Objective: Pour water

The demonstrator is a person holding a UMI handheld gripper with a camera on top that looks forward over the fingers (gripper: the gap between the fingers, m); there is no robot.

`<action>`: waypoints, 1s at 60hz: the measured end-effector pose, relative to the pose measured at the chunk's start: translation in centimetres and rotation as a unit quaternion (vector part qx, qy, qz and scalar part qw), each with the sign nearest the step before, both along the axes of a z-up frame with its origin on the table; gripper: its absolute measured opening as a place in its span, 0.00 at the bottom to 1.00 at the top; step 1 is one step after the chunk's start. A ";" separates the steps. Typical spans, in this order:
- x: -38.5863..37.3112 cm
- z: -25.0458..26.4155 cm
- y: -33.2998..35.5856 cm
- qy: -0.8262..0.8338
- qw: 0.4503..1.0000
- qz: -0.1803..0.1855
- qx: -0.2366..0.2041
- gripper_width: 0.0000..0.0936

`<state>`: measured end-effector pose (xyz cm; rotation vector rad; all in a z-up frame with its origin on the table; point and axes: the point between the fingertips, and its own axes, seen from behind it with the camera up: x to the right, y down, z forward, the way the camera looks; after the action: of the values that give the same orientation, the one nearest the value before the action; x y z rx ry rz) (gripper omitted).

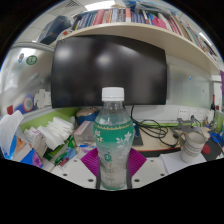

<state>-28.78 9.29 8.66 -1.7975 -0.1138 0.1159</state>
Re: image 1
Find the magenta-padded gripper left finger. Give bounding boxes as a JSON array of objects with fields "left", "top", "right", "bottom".
[{"left": 59, "top": 147, "right": 102, "bottom": 190}]

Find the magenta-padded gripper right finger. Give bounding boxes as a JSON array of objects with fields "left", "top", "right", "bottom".
[{"left": 125, "top": 147, "right": 169, "bottom": 190}]

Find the green-labelled clear drink bottle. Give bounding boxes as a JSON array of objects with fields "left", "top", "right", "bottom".
[{"left": 93, "top": 87, "right": 135, "bottom": 191}]

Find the clear plastic box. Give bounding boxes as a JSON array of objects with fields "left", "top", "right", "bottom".
[{"left": 73, "top": 120, "right": 96, "bottom": 146}]

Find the small blue box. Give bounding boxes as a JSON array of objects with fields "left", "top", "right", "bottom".
[{"left": 132, "top": 121, "right": 141, "bottom": 138}]

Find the white paper sheet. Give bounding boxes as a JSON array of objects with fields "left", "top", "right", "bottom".
[{"left": 159, "top": 151, "right": 208, "bottom": 174}]

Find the white packet stack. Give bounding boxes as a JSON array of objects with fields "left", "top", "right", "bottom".
[{"left": 46, "top": 116, "right": 75, "bottom": 151}]

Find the round blue brown pot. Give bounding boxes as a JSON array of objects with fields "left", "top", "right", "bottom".
[{"left": 75, "top": 107, "right": 100, "bottom": 126}]

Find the white patterned ceramic mug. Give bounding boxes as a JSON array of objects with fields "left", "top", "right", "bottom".
[{"left": 180, "top": 130, "right": 208, "bottom": 164}]

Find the black computer monitor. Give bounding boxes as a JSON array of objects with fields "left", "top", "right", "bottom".
[{"left": 50, "top": 34, "right": 168, "bottom": 109}]

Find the purple hanging banner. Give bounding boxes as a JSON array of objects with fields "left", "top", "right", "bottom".
[{"left": 219, "top": 69, "right": 224, "bottom": 98}]

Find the green round sticker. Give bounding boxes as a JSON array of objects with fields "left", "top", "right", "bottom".
[{"left": 26, "top": 54, "right": 38, "bottom": 66}]

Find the beige shelf with books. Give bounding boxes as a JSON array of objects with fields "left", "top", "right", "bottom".
[{"left": 38, "top": 0, "right": 221, "bottom": 76}]

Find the ceiling light panel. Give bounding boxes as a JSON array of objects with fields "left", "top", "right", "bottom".
[
  {"left": 198, "top": 31, "right": 213, "bottom": 47},
  {"left": 84, "top": 0, "right": 116, "bottom": 12}
]

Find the black cable bundle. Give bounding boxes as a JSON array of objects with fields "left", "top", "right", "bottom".
[{"left": 130, "top": 105, "right": 180, "bottom": 148}]

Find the white wall power socket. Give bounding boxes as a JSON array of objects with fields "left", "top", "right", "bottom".
[
  {"left": 199, "top": 109, "right": 210, "bottom": 121},
  {"left": 190, "top": 109, "right": 200, "bottom": 120},
  {"left": 178, "top": 108, "right": 191, "bottom": 120}
]

